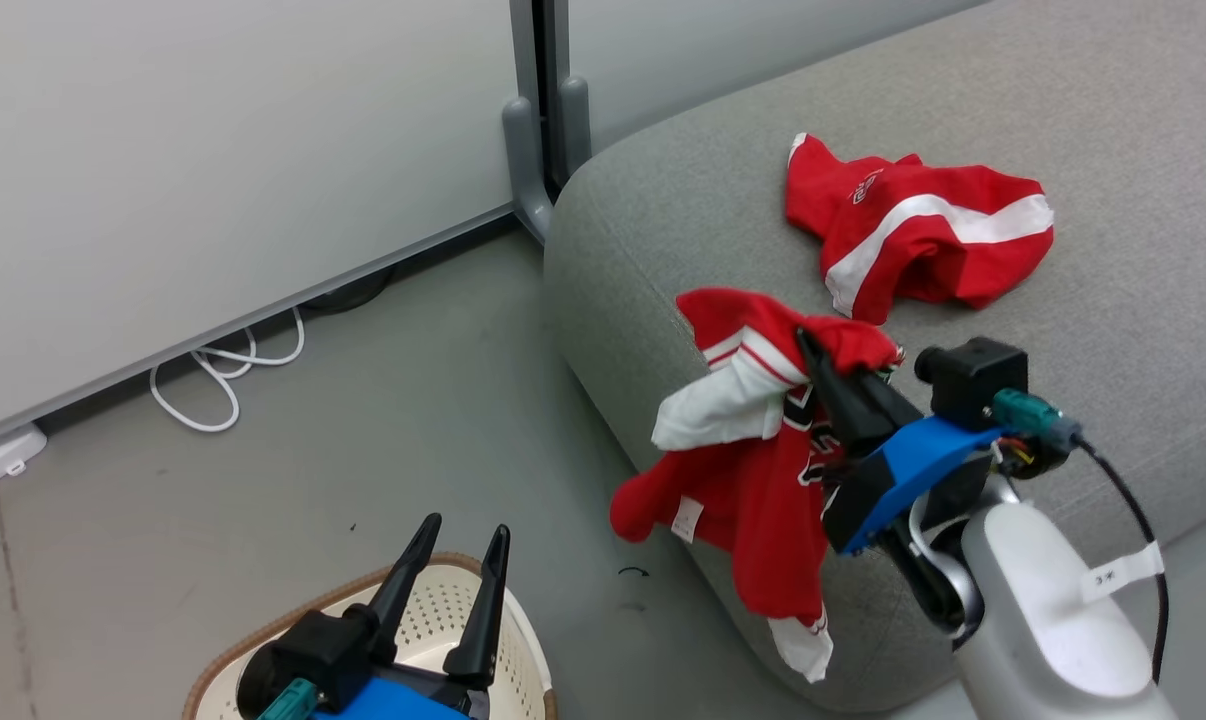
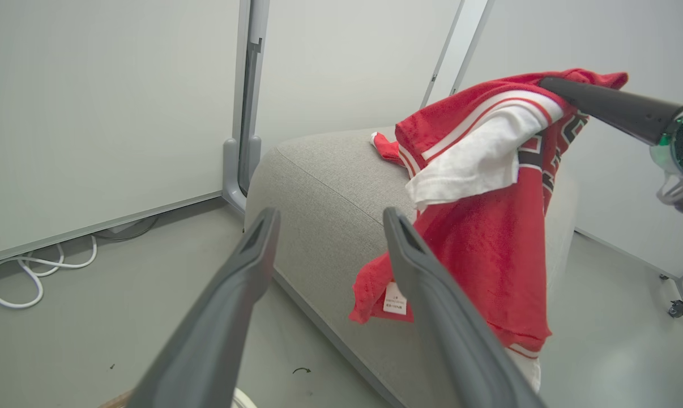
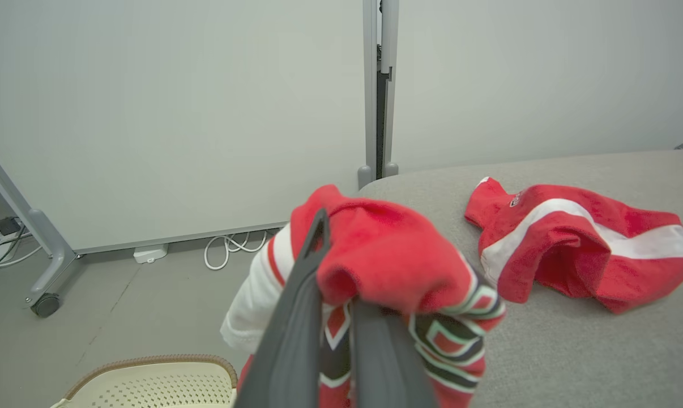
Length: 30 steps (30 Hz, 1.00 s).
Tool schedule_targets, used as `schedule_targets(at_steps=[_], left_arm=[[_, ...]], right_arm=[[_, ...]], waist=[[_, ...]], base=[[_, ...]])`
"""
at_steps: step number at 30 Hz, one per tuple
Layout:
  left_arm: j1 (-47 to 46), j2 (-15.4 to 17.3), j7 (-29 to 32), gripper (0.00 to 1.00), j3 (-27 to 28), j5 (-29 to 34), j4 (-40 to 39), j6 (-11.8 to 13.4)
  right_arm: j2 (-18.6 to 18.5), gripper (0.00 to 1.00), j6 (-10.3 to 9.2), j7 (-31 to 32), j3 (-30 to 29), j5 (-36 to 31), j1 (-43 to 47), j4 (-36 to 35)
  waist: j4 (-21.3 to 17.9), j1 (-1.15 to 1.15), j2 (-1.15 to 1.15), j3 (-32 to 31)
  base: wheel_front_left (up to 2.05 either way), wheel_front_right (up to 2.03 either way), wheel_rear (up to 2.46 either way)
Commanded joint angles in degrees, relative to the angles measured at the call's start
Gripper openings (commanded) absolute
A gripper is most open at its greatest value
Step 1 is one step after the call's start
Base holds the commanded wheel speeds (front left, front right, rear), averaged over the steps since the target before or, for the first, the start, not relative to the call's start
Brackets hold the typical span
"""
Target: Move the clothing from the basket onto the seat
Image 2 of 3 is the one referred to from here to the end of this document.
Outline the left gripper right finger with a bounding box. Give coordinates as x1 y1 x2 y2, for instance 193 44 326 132
383 207 547 408

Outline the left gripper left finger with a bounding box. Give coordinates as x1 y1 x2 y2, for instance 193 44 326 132
127 207 281 408

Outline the red jersey garment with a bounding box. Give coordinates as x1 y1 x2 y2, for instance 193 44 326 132
349 68 630 361

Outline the grey fabric sofa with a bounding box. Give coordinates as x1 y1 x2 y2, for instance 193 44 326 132
244 127 580 408

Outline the wide white partition panel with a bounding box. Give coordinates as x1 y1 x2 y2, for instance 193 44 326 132
0 0 253 267

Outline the black floor cable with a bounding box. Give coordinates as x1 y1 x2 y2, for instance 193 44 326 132
95 215 160 242

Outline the looped white floor cable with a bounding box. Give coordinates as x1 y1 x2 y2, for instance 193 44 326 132
0 235 99 310

